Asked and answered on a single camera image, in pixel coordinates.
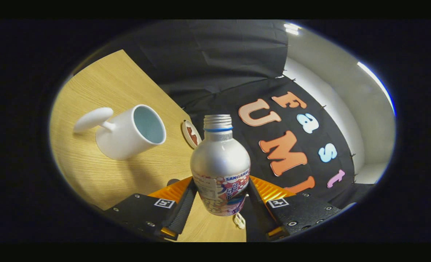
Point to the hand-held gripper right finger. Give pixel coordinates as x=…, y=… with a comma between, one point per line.
x=259, y=218

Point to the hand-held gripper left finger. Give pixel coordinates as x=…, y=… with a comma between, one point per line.
x=184, y=211

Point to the silver juice bottle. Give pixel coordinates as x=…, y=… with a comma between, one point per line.
x=219, y=160

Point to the white cup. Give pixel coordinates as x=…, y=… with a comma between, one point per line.
x=119, y=140

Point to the white divided dish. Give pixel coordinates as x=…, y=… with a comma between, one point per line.
x=239, y=221

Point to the brown meat piece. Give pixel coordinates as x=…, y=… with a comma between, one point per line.
x=194, y=140
x=189, y=131

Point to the white round plate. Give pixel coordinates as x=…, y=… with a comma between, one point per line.
x=185, y=136

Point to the wooden table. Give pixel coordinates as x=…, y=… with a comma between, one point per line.
x=106, y=87

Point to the ceiling light panel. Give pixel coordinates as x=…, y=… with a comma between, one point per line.
x=292, y=28

